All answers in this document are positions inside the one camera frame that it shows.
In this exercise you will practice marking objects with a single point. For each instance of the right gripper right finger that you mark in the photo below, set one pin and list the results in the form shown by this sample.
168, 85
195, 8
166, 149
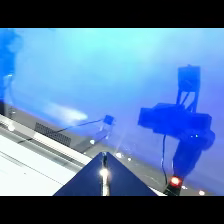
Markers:
128, 181

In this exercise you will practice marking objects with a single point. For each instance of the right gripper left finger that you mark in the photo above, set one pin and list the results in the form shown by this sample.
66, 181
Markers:
85, 181

